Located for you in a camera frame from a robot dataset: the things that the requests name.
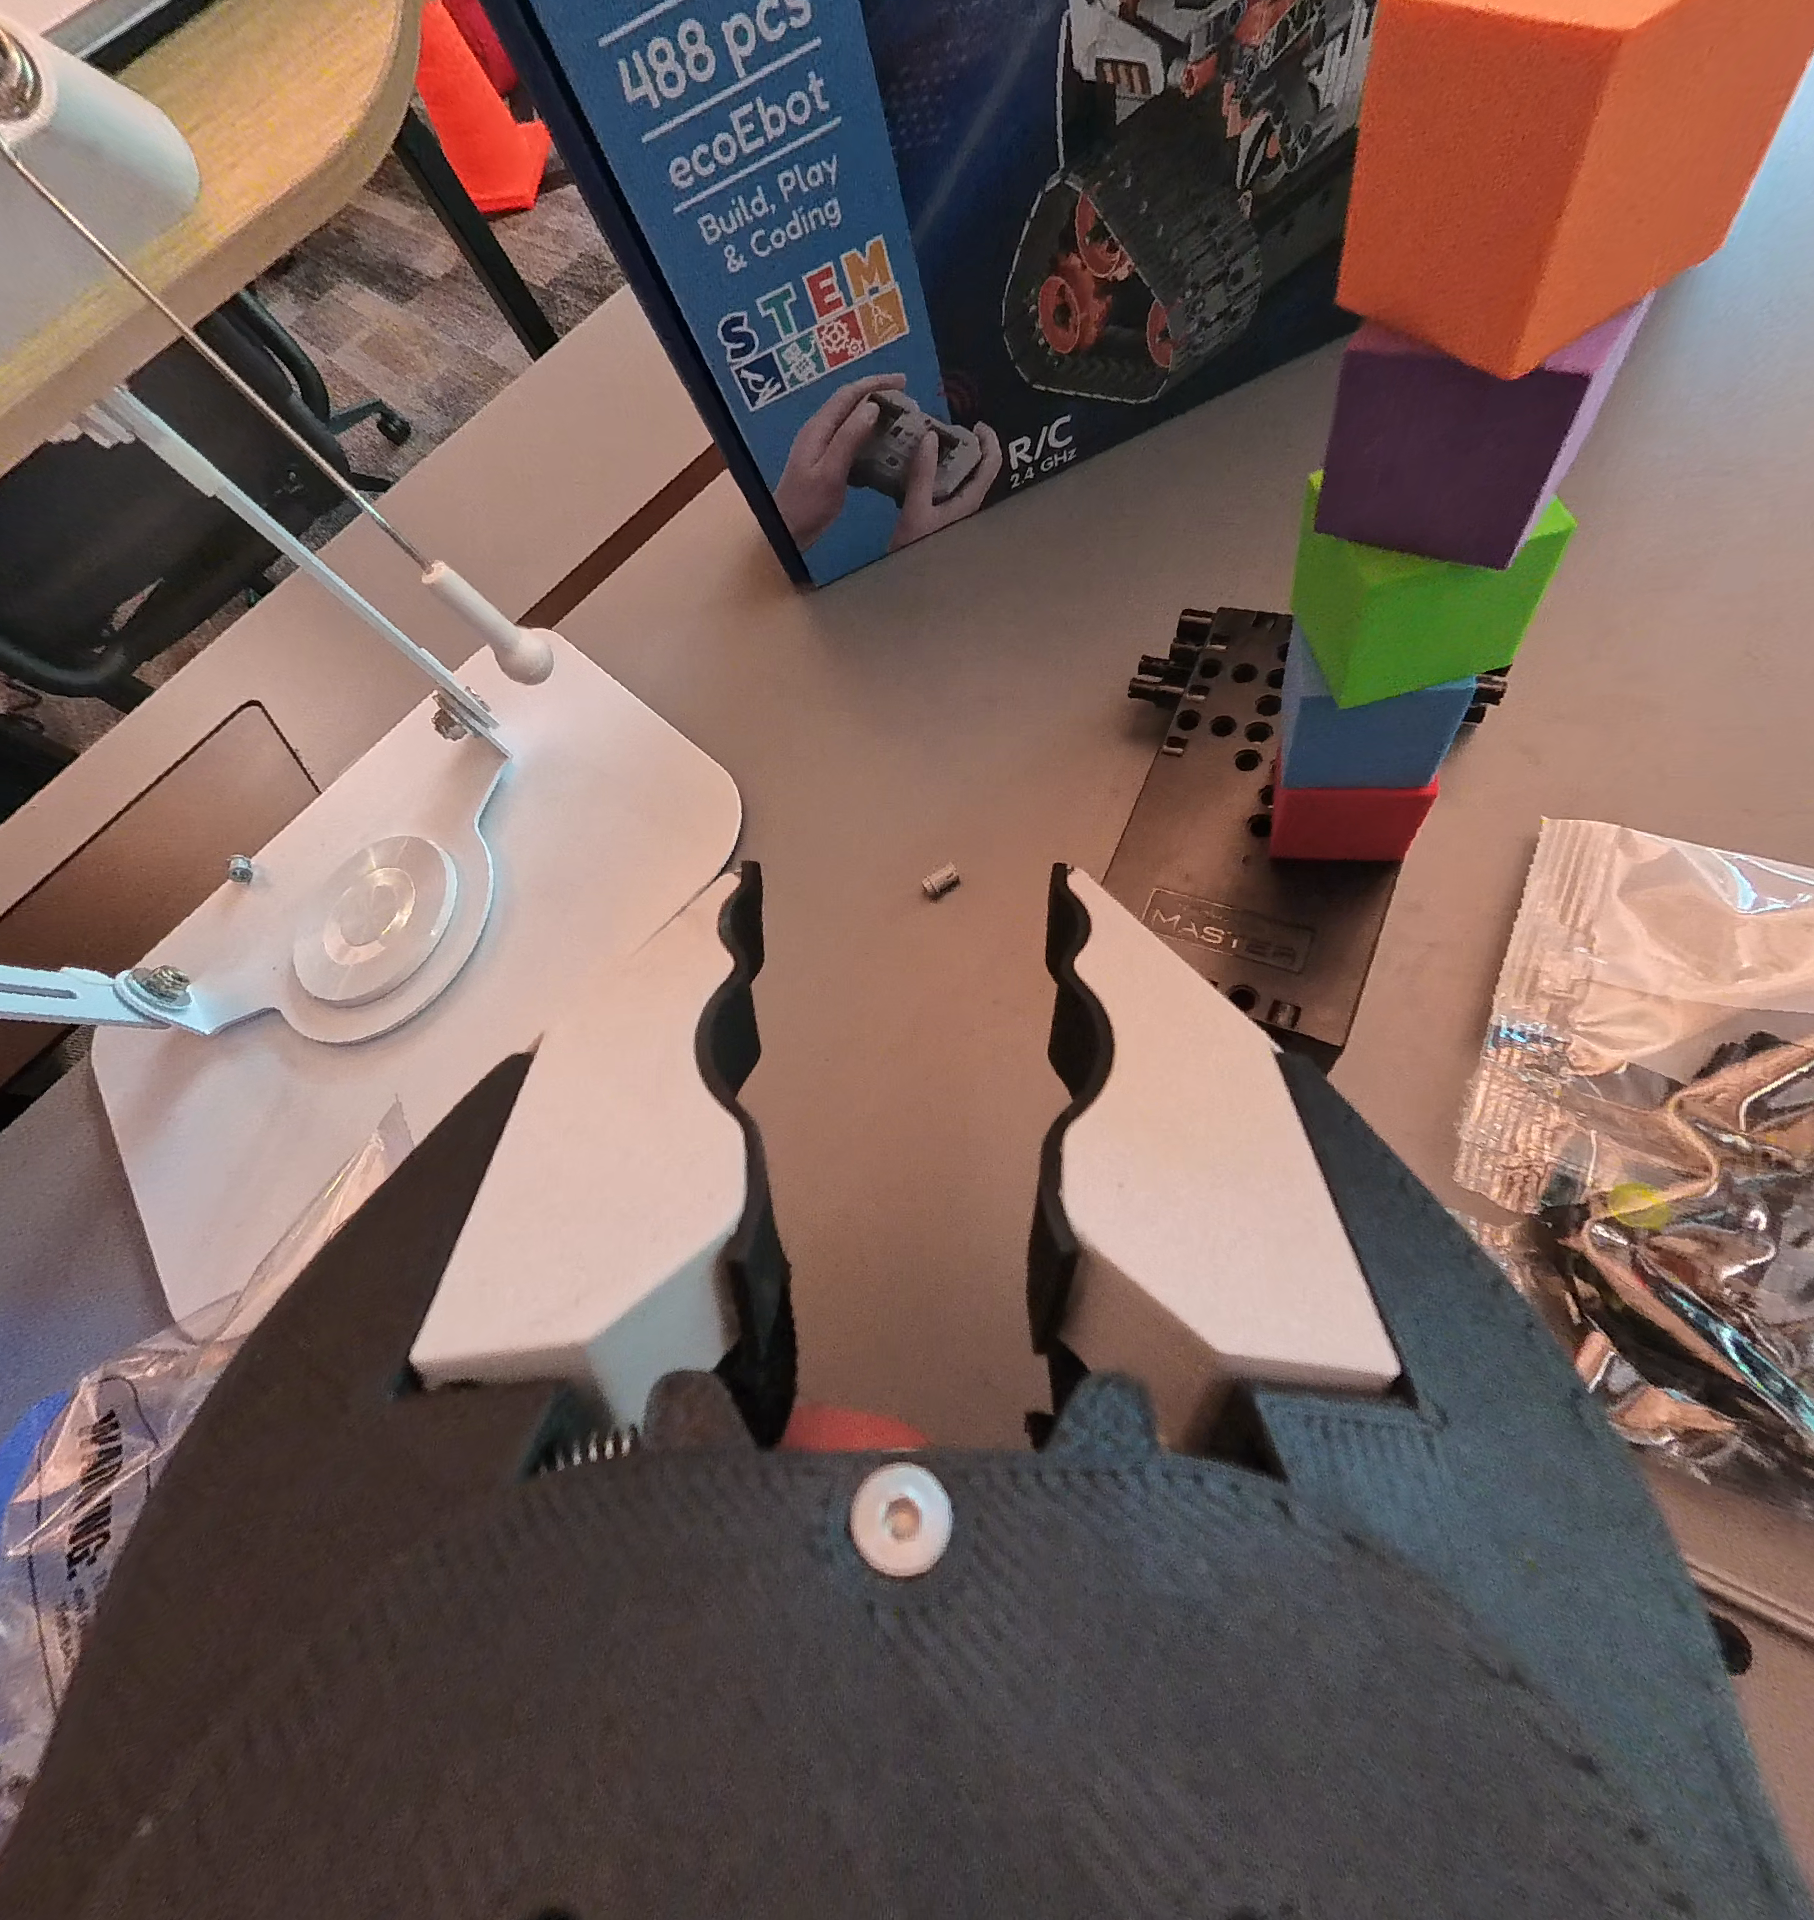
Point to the clear printed plastic bag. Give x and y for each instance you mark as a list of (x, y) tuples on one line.
[(36, 1500)]

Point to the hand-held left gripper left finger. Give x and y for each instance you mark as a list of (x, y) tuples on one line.
[(606, 1201)]

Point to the blue foam cube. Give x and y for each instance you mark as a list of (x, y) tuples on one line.
[(1372, 735)]

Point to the black office chair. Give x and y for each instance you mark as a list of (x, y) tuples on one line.
[(83, 525)]

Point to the blue toy robot box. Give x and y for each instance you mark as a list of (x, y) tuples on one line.
[(786, 270)]

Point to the black perforated building plate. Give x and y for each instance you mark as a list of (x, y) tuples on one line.
[(1236, 931)]

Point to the white book stand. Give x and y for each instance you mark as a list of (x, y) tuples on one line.
[(606, 840)]

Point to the red foam cube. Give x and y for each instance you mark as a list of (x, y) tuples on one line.
[(1350, 818)]

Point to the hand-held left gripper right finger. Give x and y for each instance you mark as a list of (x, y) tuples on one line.
[(1207, 1201)]

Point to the orange foam cube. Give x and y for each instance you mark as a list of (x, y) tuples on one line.
[(1553, 164)]

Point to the green foam cube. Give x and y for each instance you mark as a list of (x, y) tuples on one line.
[(1433, 615)]

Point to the clear bag of building parts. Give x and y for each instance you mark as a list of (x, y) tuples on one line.
[(1627, 1050)]

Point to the purple foam cube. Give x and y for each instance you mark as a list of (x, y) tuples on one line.
[(1447, 450)]

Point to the small grey connector piece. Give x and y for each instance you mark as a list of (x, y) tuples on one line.
[(939, 884)]

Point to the orange plastic object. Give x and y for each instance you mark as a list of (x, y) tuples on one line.
[(480, 104)]

